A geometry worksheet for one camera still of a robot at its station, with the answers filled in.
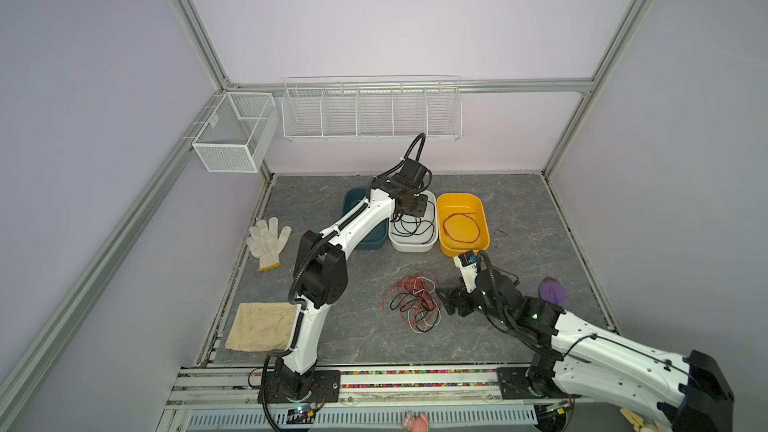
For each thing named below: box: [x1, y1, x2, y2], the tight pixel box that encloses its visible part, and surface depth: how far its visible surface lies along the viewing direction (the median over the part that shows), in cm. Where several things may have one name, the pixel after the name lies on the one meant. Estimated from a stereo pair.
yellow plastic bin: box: [437, 192, 491, 257], surface depth 107 cm
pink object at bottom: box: [402, 411, 429, 432], surface depth 68 cm
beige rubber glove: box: [225, 302, 297, 352], surface depth 84 cm
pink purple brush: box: [538, 276, 567, 305], surface depth 91 cm
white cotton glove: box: [246, 217, 292, 271], surface depth 104 cm
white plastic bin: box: [388, 189, 439, 253], surface depth 104 cm
